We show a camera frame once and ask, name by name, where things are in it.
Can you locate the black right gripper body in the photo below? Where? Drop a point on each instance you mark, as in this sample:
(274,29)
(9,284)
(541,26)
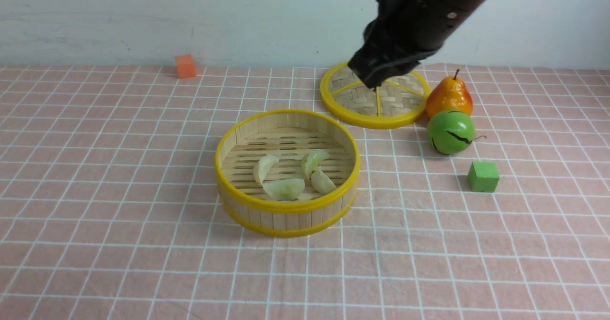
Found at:
(395,41)

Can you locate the greenish dumpling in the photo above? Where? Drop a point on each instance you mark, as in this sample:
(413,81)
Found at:
(312,160)

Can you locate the pale green dumpling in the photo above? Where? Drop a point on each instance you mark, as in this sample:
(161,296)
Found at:
(284,190)

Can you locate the white dumpling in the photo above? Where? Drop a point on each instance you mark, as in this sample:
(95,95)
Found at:
(263,167)

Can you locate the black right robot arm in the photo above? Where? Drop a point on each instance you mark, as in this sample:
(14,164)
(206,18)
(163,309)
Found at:
(448,15)

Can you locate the woven steamer lid yellow rim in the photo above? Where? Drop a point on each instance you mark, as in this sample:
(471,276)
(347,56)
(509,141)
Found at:
(398,102)

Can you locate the bamboo steamer tray yellow rim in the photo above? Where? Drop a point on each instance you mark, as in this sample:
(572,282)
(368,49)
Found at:
(289,134)

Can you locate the orange yellow toy pear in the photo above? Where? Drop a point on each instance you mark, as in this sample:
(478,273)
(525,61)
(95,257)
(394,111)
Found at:
(450,94)

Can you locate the green toy apple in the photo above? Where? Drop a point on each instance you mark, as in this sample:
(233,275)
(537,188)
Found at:
(451,132)

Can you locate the green foam cube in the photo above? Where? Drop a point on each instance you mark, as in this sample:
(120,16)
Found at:
(483,177)

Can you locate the orange foam cube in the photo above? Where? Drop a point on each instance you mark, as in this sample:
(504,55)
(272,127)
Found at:
(185,66)

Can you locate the pink checkered tablecloth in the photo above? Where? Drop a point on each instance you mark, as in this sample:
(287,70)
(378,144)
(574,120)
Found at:
(109,208)

